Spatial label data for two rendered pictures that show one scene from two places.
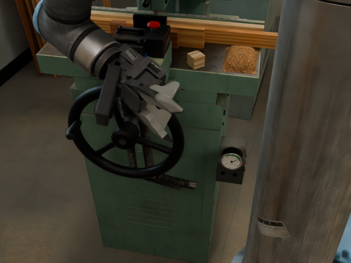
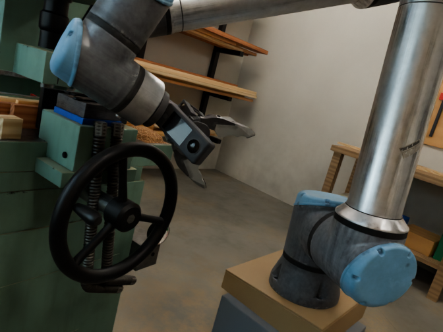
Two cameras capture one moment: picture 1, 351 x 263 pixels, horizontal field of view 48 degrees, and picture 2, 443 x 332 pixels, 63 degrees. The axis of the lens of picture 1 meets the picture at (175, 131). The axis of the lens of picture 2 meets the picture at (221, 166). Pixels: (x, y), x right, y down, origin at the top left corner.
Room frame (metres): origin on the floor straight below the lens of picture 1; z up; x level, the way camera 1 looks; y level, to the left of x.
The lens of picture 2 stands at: (0.32, 0.67, 1.09)
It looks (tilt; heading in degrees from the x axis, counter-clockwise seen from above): 12 degrees down; 292
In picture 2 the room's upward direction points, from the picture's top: 15 degrees clockwise
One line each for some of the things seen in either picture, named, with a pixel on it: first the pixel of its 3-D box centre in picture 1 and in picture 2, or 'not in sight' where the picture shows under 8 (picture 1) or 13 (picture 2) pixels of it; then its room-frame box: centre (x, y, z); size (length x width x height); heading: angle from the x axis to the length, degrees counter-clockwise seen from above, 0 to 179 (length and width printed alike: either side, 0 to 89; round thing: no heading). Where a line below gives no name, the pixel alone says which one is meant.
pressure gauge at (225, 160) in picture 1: (231, 159); (156, 234); (0.79, -0.16, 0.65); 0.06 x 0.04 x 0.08; 79
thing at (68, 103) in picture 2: (139, 40); (97, 106); (0.86, 0.09, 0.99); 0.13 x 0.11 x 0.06; 79
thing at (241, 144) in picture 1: (232, 160); (136, 246); (0.86, -0.17, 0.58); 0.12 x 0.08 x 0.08; 169
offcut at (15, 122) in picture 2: not in sight; (7, 126); (0.94, 0.21, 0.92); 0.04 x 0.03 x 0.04; 86
